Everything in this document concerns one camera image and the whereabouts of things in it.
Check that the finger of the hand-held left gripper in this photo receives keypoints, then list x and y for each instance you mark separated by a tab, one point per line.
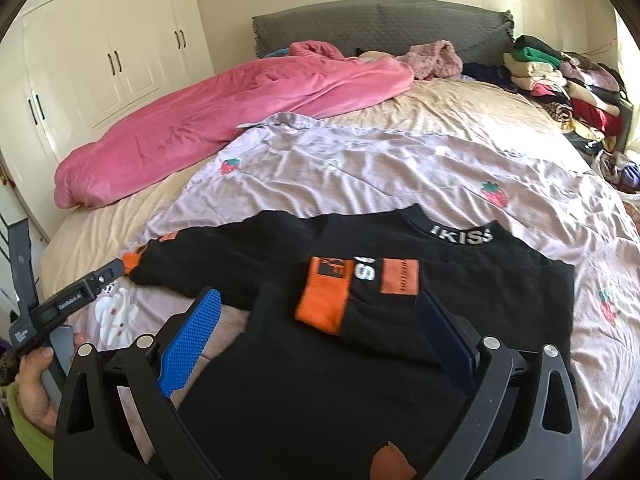
110	272

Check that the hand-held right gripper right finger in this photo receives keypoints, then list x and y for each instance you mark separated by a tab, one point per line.
445	332

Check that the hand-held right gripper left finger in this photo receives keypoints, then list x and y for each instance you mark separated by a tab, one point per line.
192	335

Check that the black sweater with orange cuffs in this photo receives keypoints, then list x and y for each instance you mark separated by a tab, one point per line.
310	385

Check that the person's left forearm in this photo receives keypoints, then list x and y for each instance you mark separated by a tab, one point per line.
27	435

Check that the pile of folded clothes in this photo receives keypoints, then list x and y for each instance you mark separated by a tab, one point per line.
565	95

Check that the person's left hand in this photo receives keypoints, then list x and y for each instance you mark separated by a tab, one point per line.
32	390

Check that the lilac strawberry printed blanket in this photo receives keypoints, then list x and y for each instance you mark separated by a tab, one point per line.
400	170

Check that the pink quilt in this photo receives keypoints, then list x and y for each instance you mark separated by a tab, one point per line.
200	125

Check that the white wardrobe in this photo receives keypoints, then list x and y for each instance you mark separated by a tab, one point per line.
100	55

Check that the bed with beige sheet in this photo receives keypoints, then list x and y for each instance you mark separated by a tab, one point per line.
450	102

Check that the purple crumpled cloth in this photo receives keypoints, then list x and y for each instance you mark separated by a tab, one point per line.
627	177

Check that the dark navy garment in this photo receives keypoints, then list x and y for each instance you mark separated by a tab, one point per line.
485	75

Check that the pink fluffy garment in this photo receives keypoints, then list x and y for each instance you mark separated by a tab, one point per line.
432	60

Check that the grey quilted headboard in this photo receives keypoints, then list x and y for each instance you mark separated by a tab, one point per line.
350	25

